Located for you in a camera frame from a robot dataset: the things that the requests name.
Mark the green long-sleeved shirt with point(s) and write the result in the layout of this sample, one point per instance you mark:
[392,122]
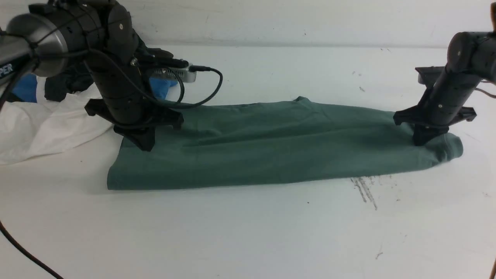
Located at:
[276,143]

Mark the blue shirt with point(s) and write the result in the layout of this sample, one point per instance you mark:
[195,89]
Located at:
[25,89]

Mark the white shirt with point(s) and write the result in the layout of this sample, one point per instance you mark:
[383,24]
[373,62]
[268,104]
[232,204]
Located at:
[45,127]

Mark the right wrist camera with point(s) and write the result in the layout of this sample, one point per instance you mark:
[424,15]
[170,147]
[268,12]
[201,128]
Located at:
[428,75]

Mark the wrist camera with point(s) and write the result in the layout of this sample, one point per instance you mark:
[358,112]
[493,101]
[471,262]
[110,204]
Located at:
[168,69]
[428,75]

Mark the dark grey shirt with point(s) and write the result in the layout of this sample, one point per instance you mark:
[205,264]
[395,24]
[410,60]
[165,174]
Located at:
[77,79]

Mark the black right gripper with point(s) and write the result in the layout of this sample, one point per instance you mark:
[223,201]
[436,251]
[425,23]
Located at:
[441,106]

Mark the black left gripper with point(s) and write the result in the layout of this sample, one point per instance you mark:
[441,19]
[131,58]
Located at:
[127,103]

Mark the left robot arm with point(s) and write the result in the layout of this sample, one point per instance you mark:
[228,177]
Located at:
[58,34]

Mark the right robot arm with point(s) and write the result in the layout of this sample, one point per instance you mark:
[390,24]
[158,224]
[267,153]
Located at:
[471,59]

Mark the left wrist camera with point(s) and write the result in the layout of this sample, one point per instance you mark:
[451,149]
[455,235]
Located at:
[168,69]

